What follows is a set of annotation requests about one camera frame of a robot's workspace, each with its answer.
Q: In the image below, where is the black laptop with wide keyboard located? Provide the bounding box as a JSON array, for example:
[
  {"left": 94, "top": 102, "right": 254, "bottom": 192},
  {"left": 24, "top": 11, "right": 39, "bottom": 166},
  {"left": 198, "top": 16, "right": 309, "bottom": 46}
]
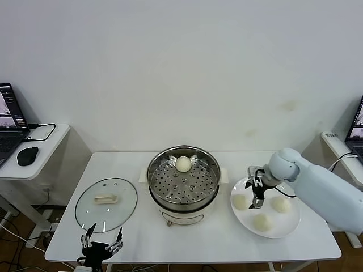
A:
[{"left": 0, "top": 82, "right": 31, "bottom": 168}]

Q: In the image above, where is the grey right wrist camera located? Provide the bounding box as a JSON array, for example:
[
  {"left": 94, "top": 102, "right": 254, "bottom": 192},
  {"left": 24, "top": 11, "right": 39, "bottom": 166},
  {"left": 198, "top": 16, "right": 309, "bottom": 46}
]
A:
[{"left": 247, "top": 165, "right": 264, "bottom": 179}]

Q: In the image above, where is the floor power strip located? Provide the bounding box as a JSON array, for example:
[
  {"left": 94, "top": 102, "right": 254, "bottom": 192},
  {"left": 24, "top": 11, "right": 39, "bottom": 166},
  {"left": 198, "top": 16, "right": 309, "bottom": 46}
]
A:
[{"left": 45, "top": 210, "right": 62, "bottom": 225}]

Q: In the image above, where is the round white plate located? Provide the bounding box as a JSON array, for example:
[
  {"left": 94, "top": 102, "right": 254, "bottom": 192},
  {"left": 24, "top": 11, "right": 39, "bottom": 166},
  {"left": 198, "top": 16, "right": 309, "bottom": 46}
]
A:
[{"left": 230, "top": 175, "right": 301, "bottom": 239}]

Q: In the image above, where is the black computer mouse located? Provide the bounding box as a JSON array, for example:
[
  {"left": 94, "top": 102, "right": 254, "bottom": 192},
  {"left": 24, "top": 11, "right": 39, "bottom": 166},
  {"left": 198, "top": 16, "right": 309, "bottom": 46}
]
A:
[{"left": 16, "top": 146, "right": 39, "bottom": 167}]

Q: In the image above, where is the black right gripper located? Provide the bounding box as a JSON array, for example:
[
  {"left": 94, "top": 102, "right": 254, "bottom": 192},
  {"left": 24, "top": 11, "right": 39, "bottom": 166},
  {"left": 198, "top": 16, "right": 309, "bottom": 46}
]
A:
[{"left": 245, "top": 176, "right": 269, "bottom": 210}]

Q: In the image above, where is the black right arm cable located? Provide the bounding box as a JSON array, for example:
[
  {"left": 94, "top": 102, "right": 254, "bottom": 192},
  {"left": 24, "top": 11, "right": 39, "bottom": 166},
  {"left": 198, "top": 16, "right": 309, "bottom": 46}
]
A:
[{"left": 279, "top": 184, "right": 298, "bottom": 198}]

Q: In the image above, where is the perforated steel steamer basket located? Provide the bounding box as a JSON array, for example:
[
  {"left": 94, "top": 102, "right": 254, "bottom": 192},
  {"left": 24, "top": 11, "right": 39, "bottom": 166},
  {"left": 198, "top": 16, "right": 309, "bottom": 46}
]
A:
[{"left": 146, "top": 145, "right": 221, "bottom": 212}]

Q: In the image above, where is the round glass pot lid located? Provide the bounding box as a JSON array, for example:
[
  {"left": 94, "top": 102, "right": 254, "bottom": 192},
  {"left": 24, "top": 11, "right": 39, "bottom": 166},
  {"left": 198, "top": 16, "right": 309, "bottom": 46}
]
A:
[{"left": 74, "top": 177, "right": 138, "bottom": 233}]

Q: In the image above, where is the black laptop adapter cable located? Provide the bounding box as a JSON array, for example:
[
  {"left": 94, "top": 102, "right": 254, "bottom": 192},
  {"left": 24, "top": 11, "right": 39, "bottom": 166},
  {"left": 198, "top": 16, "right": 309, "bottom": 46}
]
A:
[{"left": 24, "top": 122, "right": 56, "bottom": 142}]

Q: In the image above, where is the black laptop with grey screen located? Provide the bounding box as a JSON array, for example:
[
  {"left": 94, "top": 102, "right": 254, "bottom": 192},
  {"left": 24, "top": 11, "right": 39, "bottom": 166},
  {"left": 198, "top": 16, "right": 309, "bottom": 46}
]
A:
[{"left": 344, "top": 95, "right": 363, "bottom": 165}]

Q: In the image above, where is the white side table with sticker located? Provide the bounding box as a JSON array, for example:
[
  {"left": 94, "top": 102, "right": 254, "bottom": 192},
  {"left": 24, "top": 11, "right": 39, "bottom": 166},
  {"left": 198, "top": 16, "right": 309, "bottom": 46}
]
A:
[{"left": 320, "top": 131, "right": 363, "bottom": 248}]

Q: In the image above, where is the white electric cooking pot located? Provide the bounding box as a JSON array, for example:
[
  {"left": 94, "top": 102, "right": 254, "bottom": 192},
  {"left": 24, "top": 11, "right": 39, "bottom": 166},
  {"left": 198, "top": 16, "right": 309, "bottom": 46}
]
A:
[{"left": 138, "top": 167, "right": 230, "bottom": 227}]

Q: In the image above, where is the white floor cable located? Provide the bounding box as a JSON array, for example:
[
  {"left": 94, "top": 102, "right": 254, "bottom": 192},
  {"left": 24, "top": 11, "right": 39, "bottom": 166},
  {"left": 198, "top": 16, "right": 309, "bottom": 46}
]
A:
[{"left": 0, "top": 220, "right": 48, "bottom": 253}]

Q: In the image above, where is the white steamed baozi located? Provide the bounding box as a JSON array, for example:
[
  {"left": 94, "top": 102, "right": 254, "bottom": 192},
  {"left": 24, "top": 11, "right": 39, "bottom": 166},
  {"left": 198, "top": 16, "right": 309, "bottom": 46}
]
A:
[
  {"left": 271, "top": 197, "right": 292, "bottom": 214},
  {"left": 233, "top": 194, "right": 250, "bottom": 211},
  {"left": 253, "top": 214, "right": 273, "bottom": 233},
  {"left": 176, "top": 156, "right": 192, "bottom": 173}
]

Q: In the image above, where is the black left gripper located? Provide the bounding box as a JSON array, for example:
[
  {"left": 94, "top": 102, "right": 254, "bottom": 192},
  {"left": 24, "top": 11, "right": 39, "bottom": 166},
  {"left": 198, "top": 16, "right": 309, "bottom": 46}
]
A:
[{"left": 81, "top": 222, "right": 125, "bottom": 267}]

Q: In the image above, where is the white side table with mouse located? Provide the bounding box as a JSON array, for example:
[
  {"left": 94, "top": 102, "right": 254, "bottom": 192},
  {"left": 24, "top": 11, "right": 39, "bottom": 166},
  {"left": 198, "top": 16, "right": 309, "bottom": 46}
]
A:
[{"left": 0, "top": 123, "right": 70, "bottom": 247}]

